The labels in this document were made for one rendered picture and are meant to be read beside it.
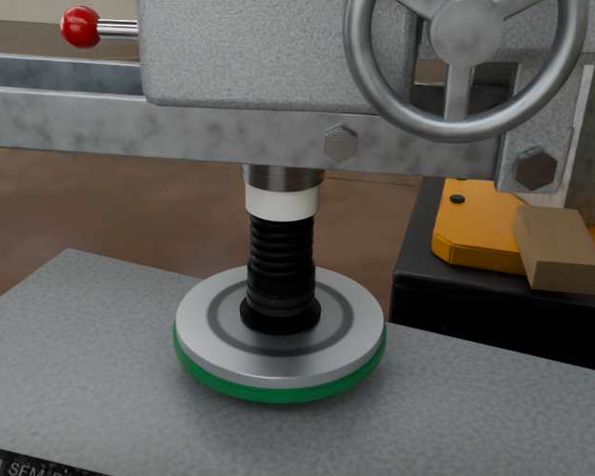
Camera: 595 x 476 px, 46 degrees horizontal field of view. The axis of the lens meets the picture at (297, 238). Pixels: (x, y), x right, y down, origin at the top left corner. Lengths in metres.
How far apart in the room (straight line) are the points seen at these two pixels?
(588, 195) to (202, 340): 0.82
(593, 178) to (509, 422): 0.67
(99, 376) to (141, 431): 0.10
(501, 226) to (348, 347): 0.65
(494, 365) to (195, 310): 0.32
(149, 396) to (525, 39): 0.47
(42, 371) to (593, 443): 0.54
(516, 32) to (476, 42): 0.08
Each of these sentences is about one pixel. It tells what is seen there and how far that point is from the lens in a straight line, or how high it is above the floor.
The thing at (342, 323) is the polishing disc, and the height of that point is 0.92.
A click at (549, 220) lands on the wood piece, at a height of 0.83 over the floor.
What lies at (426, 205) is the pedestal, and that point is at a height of 0.74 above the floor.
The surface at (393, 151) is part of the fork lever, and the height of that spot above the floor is 1.12.
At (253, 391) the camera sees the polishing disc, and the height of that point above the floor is 0.90.
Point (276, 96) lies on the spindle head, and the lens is 0.52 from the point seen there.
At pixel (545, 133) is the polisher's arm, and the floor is 1.15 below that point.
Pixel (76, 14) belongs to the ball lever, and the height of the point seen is 1.22.
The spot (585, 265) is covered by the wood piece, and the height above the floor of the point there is 0.83.
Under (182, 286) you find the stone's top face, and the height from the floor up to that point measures 0.86.
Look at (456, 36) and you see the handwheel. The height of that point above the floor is 1.23.
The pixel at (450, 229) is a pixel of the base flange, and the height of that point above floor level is 0.78.
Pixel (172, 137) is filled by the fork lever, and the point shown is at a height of 1.12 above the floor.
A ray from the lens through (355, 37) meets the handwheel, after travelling 0.45.
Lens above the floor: 1.31
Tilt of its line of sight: 27 degrees down
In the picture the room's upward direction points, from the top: 2 degrees clockwise
